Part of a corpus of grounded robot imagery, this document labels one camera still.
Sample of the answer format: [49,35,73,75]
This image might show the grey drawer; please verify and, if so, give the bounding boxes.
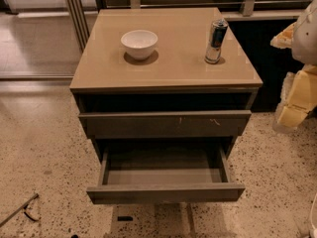
[87,145,245,204]
[79,110,251,139]

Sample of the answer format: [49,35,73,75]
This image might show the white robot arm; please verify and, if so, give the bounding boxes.
[270,0,317,133]

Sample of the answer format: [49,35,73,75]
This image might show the grey top drawer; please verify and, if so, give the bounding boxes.
[79,110,251,139]

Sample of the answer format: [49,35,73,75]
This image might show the grey drawer cabinet beige top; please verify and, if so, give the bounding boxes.
[69,7,264,161]

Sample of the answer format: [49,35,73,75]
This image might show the silver blue drink can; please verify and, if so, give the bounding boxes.
[205,19,228,64]

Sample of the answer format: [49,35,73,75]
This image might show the white ceramic bowl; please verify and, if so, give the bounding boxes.
[121,30,159,60]

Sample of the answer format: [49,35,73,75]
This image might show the small black block on floor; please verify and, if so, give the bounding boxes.
[117,216,133,221]

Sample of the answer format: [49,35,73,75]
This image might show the metal rod on floor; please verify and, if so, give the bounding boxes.
[0,193,40,228]

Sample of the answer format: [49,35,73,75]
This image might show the black cable loop on floor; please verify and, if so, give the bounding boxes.
[23,204,40,222]

